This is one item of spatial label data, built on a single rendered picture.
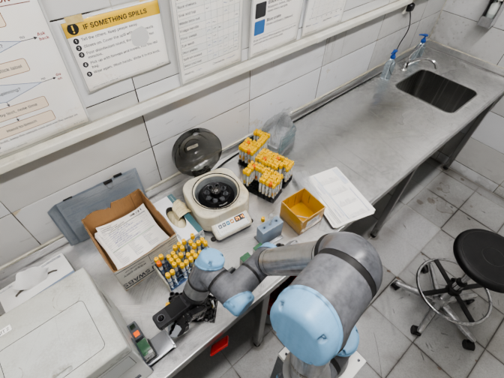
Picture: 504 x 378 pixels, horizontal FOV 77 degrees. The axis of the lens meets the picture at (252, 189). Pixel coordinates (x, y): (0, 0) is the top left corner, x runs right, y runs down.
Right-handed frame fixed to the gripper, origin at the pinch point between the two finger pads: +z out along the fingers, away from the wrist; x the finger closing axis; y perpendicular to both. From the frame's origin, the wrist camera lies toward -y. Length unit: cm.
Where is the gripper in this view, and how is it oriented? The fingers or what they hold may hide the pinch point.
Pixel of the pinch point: (170, 335)
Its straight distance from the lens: 114.3
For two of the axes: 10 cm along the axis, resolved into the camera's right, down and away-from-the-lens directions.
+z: -4.0, 8.1, 4.4
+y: 6.4, -0.9, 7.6
